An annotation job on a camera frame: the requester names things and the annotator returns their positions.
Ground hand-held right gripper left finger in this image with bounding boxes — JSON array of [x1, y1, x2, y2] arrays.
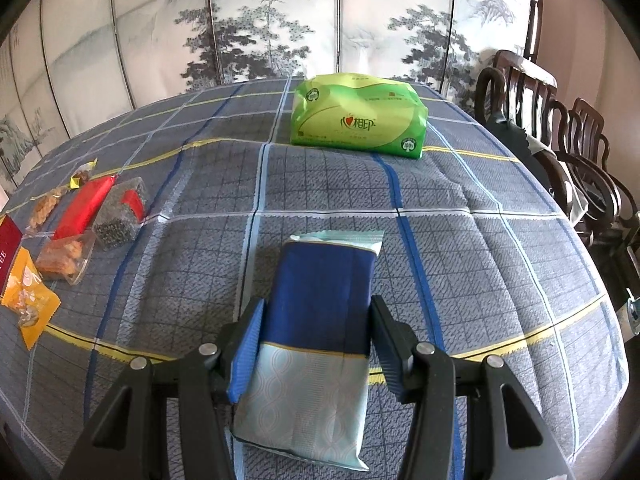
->
[[59, 299, 267, 480]]

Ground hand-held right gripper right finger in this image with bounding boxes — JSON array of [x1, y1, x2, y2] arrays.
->
[[370, 296, 577, 480]]

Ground blue snack packet pale ends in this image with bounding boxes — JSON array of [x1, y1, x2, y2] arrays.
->
[[231, 230, 385, 473]]

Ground clear packet of orange snacks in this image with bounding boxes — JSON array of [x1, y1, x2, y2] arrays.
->
[[35, 231, 96, 286]]

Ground red tin box gold interior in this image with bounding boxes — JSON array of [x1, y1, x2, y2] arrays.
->
[[0, 214, 24, 297]]

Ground blue plaid tablecloth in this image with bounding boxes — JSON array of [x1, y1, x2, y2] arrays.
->
[[0, 77, 631, 480]]

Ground black sesame packet red label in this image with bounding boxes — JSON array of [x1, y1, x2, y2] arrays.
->
[[92, 176, 148, 251]]

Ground long red snack packet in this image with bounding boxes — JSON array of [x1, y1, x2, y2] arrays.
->
[[52, 175, 118, 241]]

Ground orange snack packet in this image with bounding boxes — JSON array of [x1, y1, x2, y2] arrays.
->
[[1, 247, 62, 351]]

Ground green tissue pack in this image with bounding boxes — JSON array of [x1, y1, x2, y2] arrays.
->
[[290, 74, 428, 162]]

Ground small yellow wrapped candy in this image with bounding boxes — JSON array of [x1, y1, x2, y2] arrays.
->
[[70, 159, 98, 190]]

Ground clear packet of peanuts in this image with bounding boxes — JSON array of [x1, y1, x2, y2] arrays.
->
[[25, 185, 71, 236]]

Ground dark wooden chair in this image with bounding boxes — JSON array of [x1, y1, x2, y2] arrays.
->
[[547, 97, 640, 241], [474, 50, 576, 201]]

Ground ink painting folding screen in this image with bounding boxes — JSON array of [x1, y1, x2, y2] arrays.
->
[[0, 0, 533, 201]]

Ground tall dark wooden frame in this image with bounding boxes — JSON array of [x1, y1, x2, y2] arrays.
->
[[522, 0, 545, 63]]

